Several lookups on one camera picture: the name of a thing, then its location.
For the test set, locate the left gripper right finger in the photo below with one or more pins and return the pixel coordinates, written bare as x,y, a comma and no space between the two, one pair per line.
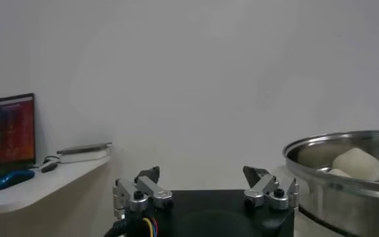
263,188

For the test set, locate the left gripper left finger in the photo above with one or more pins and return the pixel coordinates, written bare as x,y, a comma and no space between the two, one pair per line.
150,190

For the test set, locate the white steamed baozi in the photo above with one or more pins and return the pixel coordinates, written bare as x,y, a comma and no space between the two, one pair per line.
358,164

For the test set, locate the stainless steel steamer basket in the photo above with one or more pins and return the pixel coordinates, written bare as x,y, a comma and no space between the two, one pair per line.
337,206

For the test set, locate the white electric cooker pot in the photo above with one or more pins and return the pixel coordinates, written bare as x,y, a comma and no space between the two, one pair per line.
301,228

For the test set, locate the flat white box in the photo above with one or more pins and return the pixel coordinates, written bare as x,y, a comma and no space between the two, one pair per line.
83,156

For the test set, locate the white side desk with laptop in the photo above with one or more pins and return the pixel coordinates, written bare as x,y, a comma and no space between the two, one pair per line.
47,186

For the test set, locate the small black adapter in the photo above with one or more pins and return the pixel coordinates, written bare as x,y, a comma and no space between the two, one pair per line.
49,166

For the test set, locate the blue computer mouse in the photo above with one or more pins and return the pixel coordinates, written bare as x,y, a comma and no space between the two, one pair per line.
9,179

